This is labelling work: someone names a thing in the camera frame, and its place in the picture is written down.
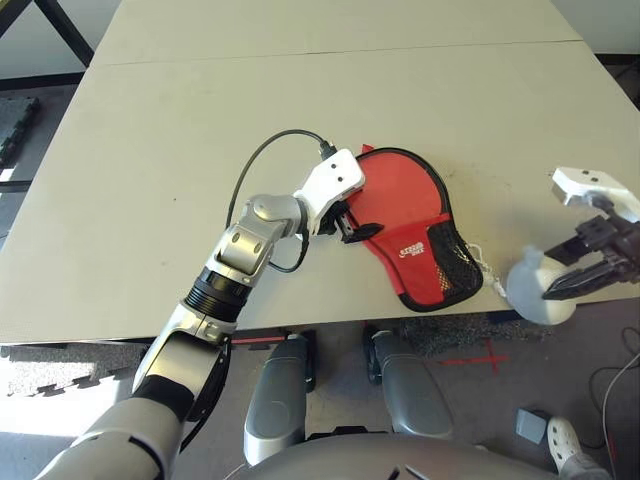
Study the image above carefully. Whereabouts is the red and black paddle case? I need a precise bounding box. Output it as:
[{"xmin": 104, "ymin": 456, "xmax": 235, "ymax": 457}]
[{"xmin": 344, "ymin": 143, "xmax": 485, "ymax": 312}]

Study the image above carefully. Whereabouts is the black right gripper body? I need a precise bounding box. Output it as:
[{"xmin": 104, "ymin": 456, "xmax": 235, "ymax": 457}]
[{"xmin": 574, "ymin": 212, "xmax": 640, "ymax": 281}]

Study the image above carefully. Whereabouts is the grey foam puzzle mat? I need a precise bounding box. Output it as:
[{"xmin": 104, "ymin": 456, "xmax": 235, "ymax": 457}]
[{"xmin": 0, "ymin": 343, "xmax": 149, "ymax": 399}]

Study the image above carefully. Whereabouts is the grey robot left leg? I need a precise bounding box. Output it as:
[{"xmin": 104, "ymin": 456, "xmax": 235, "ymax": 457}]
[{"xmin": 243, "ymin": 333, "xmax": 309, "ymax": 466}]

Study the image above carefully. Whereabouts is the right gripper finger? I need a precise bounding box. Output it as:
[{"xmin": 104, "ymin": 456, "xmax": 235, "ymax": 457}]
[
  {"xmin": 544, "ymin": 238, "xmax": 586, "ymax": 264},
  {"xmin": 542, "ymin": 262, "xmax": 621, "ymax": 301}
]

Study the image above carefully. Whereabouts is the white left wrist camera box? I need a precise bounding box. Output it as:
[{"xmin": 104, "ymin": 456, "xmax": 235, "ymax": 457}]
[{"xmin": 293, "ymin": 148, "xmax": 365, "ymax": 236}]

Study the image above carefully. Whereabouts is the grey robot right leg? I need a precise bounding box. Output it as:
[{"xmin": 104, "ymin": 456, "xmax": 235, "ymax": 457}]
[{"xmin": 372, "ymin": 329, "xmax": 455, "ymax": 440}]

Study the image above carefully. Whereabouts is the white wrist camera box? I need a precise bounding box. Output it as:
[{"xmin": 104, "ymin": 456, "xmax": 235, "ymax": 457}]
[
  {"xmin": 293, "ymin": 148, "xmax": 365, "ymax": 236},
  {"xmin": 551, "ymin": 167, "xmax": 640, "ymax": 224}
]

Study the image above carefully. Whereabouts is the grey trouser leg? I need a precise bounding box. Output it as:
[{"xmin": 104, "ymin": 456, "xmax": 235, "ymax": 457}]
[{"xmin": 557, "ymin": 452, "xmax": 616, "ymax": 480}]

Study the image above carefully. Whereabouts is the grey robot leg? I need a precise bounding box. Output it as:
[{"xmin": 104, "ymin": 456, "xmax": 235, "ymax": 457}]
[
  {"xmin": 243, "ymin": 333, "xmax": 309, "ymax": 466},
  {"xmin": 372, "ymin": 329, "xmax": 455, "ymax": 440}
]

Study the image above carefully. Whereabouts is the small grey box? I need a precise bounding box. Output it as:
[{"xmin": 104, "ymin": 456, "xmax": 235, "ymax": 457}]
[{"xmin": 516, "ymin": 408, "xmax": 550, "ymax": 444}]

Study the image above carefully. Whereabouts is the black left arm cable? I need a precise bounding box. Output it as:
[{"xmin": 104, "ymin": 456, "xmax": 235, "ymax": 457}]
[{"xmin": 227, "ymin": 129, "xmax": 337, "ymax": 275}]

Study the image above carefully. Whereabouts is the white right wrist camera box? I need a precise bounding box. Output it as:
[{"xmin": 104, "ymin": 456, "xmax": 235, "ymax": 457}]
[{"xmin": 551, "ymin": 167, "xmax": 640, "ymax": 224}]

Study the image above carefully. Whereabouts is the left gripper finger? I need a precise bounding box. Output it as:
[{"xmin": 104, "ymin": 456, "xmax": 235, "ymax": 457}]
[{"xmin": 344, "ymin": 224, "xmax": 385, "ymax": 245}]

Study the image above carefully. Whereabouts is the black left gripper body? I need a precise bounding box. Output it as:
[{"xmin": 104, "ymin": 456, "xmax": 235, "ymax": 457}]
[{"xmin": 322, "ymin": 199, "xmax": 359, "ymax": 245}]

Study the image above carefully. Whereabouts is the white plush ball keychain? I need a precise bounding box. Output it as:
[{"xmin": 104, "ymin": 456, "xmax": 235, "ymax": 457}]
[{"xmin": 468, "ymin": 243, "xmax": 577, "ymax": 327}]

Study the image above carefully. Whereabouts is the black foam floor tile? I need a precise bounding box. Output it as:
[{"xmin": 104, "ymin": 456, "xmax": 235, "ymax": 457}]
[{"xmin": 0, "ymin": 95, "xmax": 41, "ymax": 171}]

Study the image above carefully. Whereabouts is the grey robot torso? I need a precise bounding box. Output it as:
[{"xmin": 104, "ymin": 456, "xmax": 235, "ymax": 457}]
[{"xmin": 249, "ymin": 432, "xmax": 561, "ymax": 480}]

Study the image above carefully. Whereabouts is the dark speckled floor mat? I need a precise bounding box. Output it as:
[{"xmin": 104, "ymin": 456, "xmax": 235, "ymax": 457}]
[{"xmin": 399, "ymin": 314, "xmax": 546, "ymax": 351}]

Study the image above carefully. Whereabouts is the black frame beam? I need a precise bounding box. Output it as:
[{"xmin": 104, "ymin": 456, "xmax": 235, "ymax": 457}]
[
  {"xmin": 37, "ymin": 0, "xmax": 95, "ymax": 61},
  {"xmin": 0, "ymin": 0, "xmax": 31, "ymax": 40}
]

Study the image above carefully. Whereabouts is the white perforated shoe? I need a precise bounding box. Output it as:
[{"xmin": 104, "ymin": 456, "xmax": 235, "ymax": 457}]
[{"xmin": 546, "ymin": 417, "xmax": 584, "ymax": 464}]

